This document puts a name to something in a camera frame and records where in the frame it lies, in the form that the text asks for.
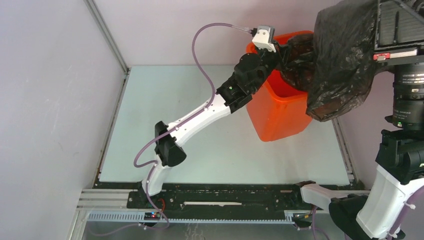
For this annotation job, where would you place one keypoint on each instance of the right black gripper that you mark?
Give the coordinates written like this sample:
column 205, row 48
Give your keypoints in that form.
column 398, row 25

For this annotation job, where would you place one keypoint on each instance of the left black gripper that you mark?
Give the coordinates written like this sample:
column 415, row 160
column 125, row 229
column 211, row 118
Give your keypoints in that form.
column 279, row 57

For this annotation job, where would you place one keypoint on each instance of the orange plastic trash bin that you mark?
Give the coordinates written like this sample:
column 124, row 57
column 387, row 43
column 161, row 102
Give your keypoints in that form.
column 278, row 110

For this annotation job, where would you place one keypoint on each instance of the black plastic trash bag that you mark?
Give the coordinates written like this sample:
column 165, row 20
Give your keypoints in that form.
column 334, row 65

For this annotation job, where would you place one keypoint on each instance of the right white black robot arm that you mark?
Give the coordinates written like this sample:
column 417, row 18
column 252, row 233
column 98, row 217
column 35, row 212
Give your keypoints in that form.
column 399, row 173

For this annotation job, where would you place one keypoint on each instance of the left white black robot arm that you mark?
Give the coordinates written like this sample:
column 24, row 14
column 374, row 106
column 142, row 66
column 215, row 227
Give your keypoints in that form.
column 248, row 76

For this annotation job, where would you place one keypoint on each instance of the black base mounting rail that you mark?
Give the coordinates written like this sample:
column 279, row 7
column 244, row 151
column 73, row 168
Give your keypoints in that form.
column 224, row 201

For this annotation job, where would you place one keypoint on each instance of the white slotted cable duct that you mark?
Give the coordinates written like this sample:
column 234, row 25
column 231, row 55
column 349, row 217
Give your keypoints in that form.
column 141, row 217

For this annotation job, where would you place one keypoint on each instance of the left aluminium frame post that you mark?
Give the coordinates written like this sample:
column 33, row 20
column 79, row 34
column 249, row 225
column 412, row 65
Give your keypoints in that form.
column 106, row 33

